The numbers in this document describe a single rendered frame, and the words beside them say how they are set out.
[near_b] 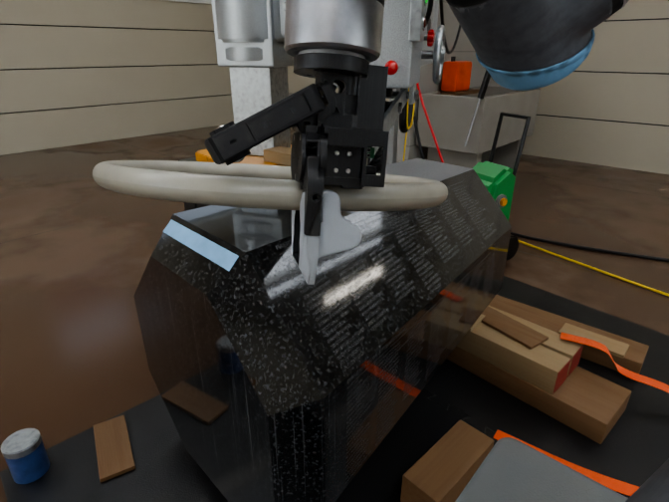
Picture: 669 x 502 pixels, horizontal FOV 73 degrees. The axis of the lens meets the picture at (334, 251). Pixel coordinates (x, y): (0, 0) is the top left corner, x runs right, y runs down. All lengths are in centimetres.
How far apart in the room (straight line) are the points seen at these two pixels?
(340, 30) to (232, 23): 158
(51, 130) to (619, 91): 697
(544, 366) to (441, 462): 56
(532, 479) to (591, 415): 131
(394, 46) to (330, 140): 78
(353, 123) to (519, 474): 37
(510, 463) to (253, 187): 36
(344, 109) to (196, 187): 16
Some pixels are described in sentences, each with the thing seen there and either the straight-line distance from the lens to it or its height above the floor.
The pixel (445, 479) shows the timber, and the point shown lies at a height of 13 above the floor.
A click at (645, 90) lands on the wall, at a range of 596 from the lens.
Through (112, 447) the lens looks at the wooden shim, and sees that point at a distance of 176.
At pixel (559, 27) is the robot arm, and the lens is 44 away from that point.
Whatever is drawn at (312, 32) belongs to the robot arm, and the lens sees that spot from 42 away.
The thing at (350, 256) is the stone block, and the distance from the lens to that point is 110.
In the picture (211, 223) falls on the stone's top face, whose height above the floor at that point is 83.
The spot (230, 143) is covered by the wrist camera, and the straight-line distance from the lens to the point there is 42.
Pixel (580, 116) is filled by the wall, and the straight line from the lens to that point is 610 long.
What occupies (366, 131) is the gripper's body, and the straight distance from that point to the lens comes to 43.
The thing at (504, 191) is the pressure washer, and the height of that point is 45.
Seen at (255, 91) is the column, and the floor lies 106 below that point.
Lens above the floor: 121
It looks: 24 degrees down
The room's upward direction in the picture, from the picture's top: straight up
